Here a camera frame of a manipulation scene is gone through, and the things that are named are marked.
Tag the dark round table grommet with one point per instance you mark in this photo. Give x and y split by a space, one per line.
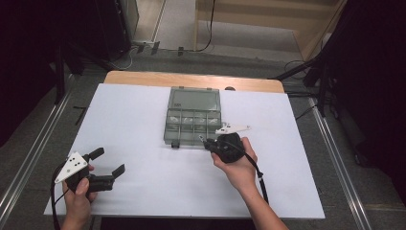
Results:
230 88

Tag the small silver part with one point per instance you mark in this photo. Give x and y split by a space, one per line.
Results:
201 138

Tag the person's left hand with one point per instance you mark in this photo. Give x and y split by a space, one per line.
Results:
78 204

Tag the clear plastic compartment box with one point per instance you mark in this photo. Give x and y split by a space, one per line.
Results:
194 100

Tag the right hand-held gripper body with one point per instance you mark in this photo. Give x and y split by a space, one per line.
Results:
228 150

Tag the metal floor rail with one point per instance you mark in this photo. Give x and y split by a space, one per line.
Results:
32 159
341 166

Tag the small pale part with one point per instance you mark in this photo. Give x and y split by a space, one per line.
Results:
174 119
199 120
213 121
187 120

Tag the person's right hand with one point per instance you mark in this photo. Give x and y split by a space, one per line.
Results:
239 172

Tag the wooden table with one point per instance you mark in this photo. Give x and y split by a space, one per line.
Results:
159 78

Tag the black metal stand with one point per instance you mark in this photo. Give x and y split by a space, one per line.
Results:
60 73
320 83

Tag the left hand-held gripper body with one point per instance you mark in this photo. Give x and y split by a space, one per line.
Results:
72 166

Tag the white table cover sheet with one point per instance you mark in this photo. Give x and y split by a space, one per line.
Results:
134 127

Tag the black cabinet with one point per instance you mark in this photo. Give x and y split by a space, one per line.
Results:
118 25

